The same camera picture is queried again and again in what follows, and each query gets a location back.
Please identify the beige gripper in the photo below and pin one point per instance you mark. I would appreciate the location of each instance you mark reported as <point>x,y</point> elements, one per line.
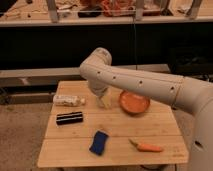
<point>106,99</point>

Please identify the white plastic bottle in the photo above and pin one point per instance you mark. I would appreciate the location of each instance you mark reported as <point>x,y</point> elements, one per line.
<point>68,100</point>

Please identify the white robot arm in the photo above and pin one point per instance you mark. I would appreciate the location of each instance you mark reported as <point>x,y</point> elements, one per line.
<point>188,94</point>

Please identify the translucent plastic cup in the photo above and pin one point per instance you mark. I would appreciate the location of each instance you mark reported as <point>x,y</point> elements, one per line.
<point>99,102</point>

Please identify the black striped box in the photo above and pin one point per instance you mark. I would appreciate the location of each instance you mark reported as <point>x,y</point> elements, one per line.
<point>69,118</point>

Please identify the wooden folding table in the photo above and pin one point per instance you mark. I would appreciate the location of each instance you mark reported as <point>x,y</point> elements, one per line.
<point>68,145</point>

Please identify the blue sponge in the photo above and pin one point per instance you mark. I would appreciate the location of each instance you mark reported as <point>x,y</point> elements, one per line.
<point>98,144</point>

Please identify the grey metal beam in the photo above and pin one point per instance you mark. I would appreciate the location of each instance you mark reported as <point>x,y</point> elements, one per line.
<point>38,77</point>

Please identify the orange carrot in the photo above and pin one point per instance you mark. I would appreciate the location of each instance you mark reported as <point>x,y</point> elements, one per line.
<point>143,147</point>

